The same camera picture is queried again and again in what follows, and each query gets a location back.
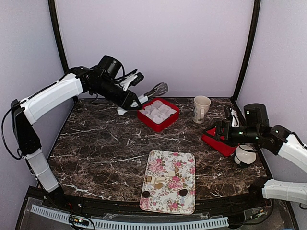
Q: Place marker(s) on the white chocolate left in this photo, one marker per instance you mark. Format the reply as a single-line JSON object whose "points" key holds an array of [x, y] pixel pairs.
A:
{"points": [[153, 180]]}

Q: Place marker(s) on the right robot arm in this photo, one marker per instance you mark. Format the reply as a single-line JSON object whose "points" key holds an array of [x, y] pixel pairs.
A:
{"points": [[277, 139]]}

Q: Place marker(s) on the dark heart chocolate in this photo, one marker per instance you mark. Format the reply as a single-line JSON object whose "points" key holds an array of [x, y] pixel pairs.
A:
{"points": [[183, 192]]}

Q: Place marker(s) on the red chocolate box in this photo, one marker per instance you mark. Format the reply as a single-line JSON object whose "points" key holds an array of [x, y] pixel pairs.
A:
{"points": [[158, 114]]}

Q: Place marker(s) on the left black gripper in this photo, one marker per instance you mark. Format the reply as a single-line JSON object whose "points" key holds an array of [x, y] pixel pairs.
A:
{"points": [[127, 101]]}

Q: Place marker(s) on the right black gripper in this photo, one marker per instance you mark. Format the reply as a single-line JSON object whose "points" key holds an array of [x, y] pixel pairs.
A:
{"points": [[220, 125]]}

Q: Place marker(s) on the caramel chocolate lower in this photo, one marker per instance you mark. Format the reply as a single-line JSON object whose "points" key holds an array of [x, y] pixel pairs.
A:
{"points": [[159, 185]]}

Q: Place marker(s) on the white chocolate cube upper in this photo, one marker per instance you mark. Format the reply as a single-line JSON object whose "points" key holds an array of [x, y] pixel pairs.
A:
{"points": [[171, 173]]}

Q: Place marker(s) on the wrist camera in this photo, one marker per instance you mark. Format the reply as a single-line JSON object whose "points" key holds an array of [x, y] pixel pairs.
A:
{"points": [[131, 79], [231, 114]]}

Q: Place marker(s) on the white ceramic mug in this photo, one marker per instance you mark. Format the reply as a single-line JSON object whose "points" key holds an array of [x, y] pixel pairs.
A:
{"points": [[201, 107]]}

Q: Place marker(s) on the white and dark bowl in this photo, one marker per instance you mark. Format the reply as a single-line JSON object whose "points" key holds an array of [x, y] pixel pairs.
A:
{"points": [[244, 156]]}

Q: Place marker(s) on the white chocolate bar middle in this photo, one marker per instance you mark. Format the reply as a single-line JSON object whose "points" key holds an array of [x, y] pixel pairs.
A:
{"points": [[160, 179]]}

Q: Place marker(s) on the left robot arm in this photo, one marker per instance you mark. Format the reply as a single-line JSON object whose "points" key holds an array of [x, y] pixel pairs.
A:
{"points": [[100, 79]]}

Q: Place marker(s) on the dark round chocolate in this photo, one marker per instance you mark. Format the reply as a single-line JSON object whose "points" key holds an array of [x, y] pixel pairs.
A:
{"points": [[146, 194]]}

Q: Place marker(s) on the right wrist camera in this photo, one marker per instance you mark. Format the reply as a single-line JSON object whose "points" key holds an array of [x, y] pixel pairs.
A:
{"points": [[231, 114]]}

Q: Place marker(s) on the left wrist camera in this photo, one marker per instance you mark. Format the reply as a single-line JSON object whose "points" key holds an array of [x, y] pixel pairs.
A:
{"points": [[131, 79]]}

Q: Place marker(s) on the floral rectangular tray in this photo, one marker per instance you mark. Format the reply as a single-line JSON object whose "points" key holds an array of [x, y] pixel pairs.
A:
{"points": [[167, 199]]}

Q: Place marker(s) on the white slotted cable duct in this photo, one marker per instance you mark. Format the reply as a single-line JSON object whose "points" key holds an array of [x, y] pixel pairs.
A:
{"points": [[130, 222]]}

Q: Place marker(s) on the red box lid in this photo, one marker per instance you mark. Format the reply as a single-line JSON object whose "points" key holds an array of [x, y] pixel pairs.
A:
{"points": [[223, 148]]}

